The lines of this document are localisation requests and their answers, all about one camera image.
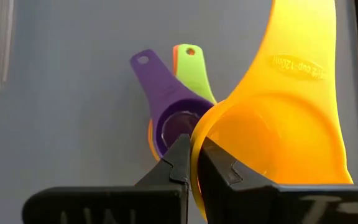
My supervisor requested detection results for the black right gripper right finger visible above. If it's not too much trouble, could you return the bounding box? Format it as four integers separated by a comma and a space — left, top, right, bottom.
196, 136, 358, 224

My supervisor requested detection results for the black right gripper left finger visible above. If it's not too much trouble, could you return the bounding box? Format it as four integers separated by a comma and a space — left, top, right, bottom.
21, 133, 191, 224

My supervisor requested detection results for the orange measuring cup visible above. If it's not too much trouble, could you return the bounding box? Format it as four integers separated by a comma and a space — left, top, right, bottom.
147, 44, 180, 162

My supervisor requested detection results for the purple measuring cup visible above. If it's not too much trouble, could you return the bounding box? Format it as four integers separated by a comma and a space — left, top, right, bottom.
129, 49, 214, 158

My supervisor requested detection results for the yellow measuring cup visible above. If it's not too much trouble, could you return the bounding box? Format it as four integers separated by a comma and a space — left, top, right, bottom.
190, 0, 354, 220

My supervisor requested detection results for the green measuring cup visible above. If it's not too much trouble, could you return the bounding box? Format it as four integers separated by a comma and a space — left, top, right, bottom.
175, 43, 218, 105

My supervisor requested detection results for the gray table mat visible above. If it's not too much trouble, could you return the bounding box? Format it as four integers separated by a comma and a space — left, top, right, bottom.
0, 0, 358, 224

